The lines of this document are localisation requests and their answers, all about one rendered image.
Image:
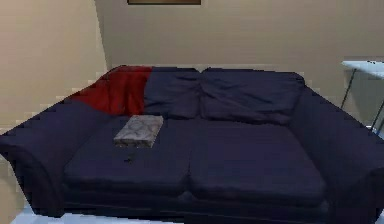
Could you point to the grey patterned box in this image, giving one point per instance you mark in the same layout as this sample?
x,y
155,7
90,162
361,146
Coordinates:
x,y
140,130

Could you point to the red blanket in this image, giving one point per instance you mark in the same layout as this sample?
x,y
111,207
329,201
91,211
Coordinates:
x,y
121,90

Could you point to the dark blue sofa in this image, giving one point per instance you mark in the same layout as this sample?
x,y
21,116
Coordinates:
x,y
253,160

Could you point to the white table with black legs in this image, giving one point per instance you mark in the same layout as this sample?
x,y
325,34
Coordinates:
x,y
365,66

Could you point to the framed wall picture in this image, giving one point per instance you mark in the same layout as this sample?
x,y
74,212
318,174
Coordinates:
x,y
164,1

